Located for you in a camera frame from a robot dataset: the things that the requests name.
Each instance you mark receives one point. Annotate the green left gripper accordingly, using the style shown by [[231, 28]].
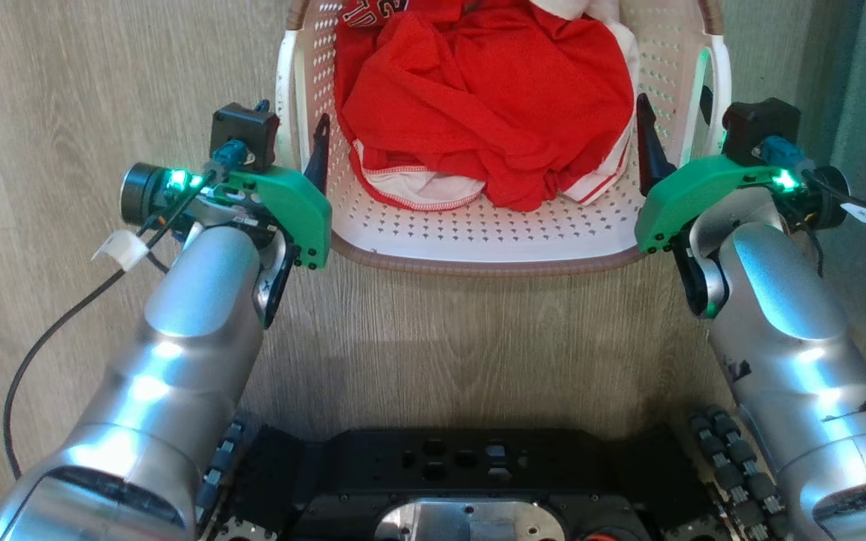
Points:
[[294, 199]]

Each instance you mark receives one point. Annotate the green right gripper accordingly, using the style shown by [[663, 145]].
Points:
[[677, 195]]

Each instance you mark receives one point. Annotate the white perforated plastic laundry basket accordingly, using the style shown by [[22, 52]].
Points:
[[478, 229]]

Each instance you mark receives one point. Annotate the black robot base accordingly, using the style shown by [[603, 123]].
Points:
[[455, 481]]

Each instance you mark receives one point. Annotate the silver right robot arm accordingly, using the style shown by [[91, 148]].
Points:
[[786, 323]]

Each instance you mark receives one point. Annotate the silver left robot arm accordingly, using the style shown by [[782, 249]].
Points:
[[177, 346]]

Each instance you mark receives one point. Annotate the white cloth garment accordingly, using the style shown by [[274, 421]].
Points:
[[579, 6]]

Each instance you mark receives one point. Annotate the red sports jersey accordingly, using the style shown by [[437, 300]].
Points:
[[493, 98]]

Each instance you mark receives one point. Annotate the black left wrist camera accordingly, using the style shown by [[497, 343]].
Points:
[[245, 131]]

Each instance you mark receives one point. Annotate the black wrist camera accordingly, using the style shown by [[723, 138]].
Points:
[[245, 131], [760, 124]]

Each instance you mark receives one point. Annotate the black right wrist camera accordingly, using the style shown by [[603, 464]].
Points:
[[760, 124]]

